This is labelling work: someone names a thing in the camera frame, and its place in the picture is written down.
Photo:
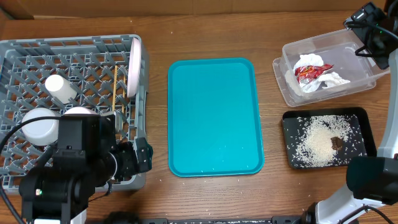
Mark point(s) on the white rice pile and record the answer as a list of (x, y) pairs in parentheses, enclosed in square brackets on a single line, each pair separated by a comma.
[(308, 144)]

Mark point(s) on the grey-white bowl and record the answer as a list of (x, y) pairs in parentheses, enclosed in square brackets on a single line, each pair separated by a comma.
[(41, 132)]

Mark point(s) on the small pink plate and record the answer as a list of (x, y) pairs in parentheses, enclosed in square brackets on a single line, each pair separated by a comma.
[(80, 110)]

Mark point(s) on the clear plastic waste bin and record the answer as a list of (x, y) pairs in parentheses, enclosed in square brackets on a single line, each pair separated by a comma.
[(335, 48)]

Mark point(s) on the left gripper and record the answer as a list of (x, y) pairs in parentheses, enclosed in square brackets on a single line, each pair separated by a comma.
[(130, 163)]

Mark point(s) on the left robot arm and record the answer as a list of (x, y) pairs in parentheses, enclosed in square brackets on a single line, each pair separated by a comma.
[(87, 156)]

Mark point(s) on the red snack wrapper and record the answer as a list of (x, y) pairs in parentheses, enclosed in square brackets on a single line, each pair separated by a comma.
[(308, 73)]

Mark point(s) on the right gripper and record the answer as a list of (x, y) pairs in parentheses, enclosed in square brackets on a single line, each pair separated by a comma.
[(360, 20)]

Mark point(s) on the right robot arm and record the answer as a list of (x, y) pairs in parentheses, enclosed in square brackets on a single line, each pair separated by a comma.
[(371, 181)]

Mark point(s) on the white napkin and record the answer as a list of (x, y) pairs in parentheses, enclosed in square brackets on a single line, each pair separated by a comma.
[(329, 79), (309, 59)]

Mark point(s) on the brown food scrap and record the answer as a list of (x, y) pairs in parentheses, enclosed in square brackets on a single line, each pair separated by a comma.
[(336, 143)]

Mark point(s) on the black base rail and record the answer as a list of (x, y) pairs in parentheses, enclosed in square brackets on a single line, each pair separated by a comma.
[(295, 219)]

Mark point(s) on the grey dishwasher rack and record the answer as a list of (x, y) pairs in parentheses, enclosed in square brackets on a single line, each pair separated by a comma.
[(88, 64)]

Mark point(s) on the white cup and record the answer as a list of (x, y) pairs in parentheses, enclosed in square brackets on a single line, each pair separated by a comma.
[(60, 88)]

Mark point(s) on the large white plate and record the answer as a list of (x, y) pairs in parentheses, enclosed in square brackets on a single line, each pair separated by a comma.
[(134, 68)]

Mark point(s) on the teal serving tray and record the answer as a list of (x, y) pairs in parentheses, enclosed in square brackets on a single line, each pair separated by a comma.
[(213, 120)]

